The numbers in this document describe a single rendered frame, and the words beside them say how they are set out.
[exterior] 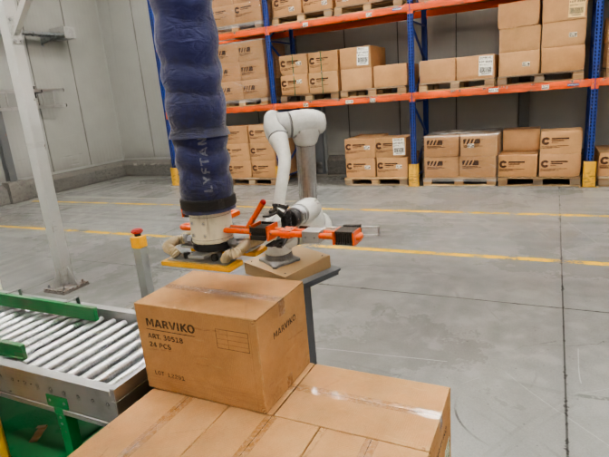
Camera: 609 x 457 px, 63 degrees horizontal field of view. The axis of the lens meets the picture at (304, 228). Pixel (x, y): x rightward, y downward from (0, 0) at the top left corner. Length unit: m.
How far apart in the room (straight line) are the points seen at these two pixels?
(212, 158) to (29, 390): 1.47
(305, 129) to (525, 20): 6.55
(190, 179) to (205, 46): 0.49
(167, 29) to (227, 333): 1.13
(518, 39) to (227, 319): 7.49
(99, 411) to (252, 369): 0.78
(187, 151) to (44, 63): 11.49
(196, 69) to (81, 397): 1.49
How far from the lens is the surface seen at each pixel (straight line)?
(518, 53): 8.77
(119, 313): 3.14
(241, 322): 1.90
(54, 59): 13.54
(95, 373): 2.65
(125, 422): 2.21
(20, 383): 2.82
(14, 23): 5.47
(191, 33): 1.93
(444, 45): 10.24
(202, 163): 1.93
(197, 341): 2.08
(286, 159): 2.39
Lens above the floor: 1.72
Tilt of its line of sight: 15 degrees down
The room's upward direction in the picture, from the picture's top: 5 degrees counter-clockwise
